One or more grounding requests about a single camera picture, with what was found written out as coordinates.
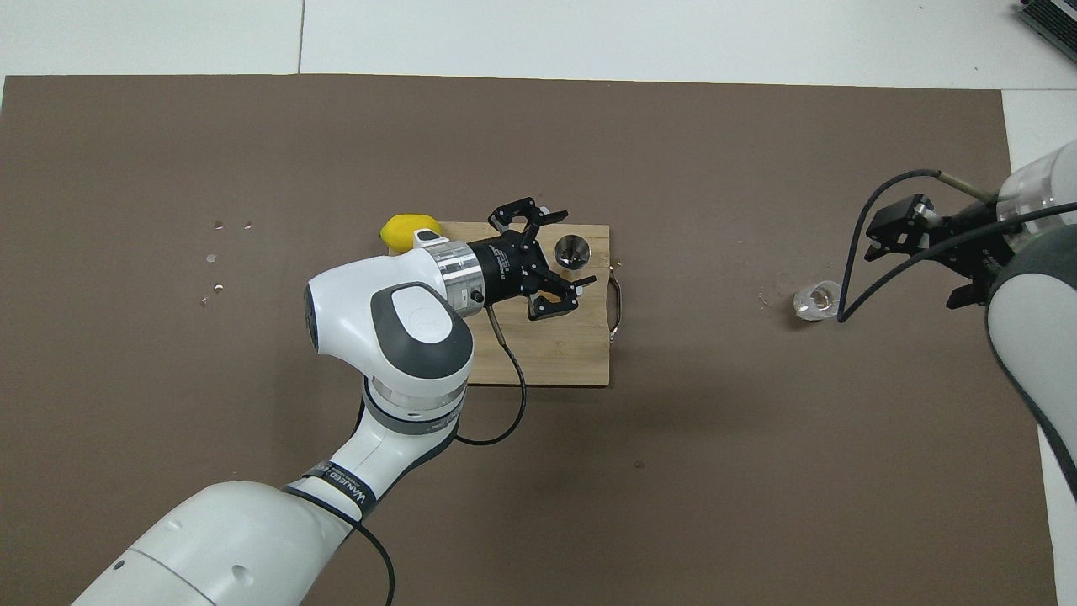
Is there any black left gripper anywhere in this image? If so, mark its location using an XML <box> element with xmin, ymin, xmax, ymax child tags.
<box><xmin>467</xmin><ymin>198</ymin><xmax>598</xmax><ymax>321</ymax></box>

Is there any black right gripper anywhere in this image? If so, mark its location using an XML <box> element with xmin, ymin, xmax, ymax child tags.
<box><xmin>865</xmin><ymin>195</ymin><xmax>1023</xmax><ymax>310</ymax></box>

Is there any steel double jigger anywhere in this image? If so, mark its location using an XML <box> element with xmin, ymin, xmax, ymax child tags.
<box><xmin>554</xmin><ymin>236</ymin><xmax>593</xmax><ymax>280</ymax></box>

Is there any small clear glass cup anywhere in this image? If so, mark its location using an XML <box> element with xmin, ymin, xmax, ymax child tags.
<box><xmin>793</xmin><ymin>279</ymin><xmax>845</xmax><ymax>322</ymax></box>

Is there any bamboo cutting board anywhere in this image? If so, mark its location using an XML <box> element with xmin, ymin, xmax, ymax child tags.
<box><xmin>385</xmin><ymin>222</ymin><xmax>623</xmax><ymax>387</ymax></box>

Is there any yellow lemon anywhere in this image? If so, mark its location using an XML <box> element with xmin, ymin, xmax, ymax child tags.
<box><xmin>379</xmin><ymin>214</ymin><xmax>444</xmax><ymax>253</ymax></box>

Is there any grey ribbed device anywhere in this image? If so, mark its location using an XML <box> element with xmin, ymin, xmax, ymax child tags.
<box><xmin>1012</xmin><ymin>0</ymin><xmax>1077</xmax><ymax>43</ymax></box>

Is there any brown table mat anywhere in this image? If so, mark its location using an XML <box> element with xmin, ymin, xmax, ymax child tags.
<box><xmin>0</xmin><ymin>74</ymin><xmax>1058</xmax><ymax>606</ymax></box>

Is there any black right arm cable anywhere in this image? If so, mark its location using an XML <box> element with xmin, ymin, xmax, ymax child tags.
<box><xmin>837</xmin><ymin>168</ymin><xmax>1077</xmax><ymax>323</ymax></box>

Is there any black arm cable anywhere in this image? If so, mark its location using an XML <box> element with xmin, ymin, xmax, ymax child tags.
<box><xmin>837</xmin><ymin>168</ymin><xmax>1077</xmax><ymax>323</ymax></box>
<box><xmin>284</xmin><ymin>305</ymin><xmax>528</xmax><ymax>606</ymax></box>

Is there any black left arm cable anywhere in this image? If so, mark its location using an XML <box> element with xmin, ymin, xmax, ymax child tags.
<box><xmin>284</xmin><ymin>305</ymin><xmax>528</xmax><ymax>606</ymax></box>

